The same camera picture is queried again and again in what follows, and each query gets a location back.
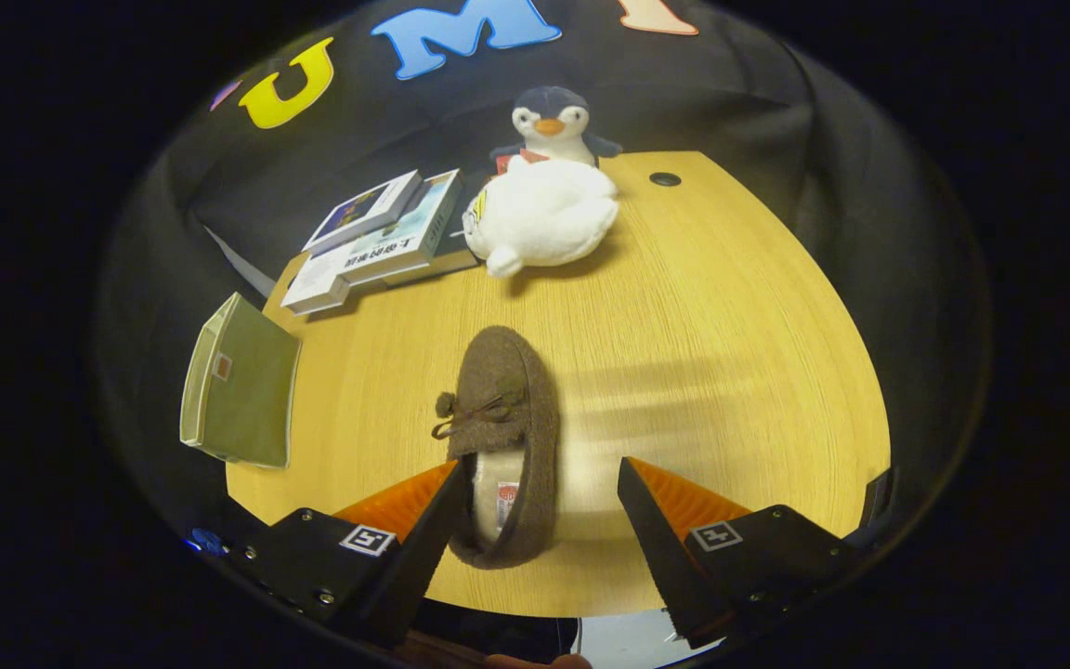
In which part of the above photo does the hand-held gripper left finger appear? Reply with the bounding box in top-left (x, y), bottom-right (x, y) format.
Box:
top-left (219, 460), bottom-right (471, 649)

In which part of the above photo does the dark grey book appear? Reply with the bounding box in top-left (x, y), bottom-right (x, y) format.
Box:
top-left (385, 218), bottom-right (482, 289)

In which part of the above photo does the white seal plush toy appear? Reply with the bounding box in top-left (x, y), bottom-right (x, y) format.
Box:
top-left (463, 155), bottom-right (620, 278)

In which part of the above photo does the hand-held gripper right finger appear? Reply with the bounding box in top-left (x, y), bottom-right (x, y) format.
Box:
top-left (617, 455), bottom-right (861, 649)

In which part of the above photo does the book with blue picture cover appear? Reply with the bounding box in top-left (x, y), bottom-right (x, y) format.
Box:
top-left (301, 169), bottom-right (424, 256)

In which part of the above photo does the brown fuzzy moccasin shoe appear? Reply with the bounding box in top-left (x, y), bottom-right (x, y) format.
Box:
top-left (431, 325), bottom-right (562, 570)

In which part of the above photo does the beige fabric storage box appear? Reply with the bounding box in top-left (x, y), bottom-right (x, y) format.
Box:
top-left (179, 292), bottom-right (302, 470)

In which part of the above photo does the navy penguin plush toy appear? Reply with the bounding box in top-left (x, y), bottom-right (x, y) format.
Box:
top-left (489, 85), bottom-right (624, 173)

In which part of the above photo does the white book with pale cover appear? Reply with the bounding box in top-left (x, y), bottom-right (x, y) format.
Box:
top-left (280, 169), bottom-right (466, 317)

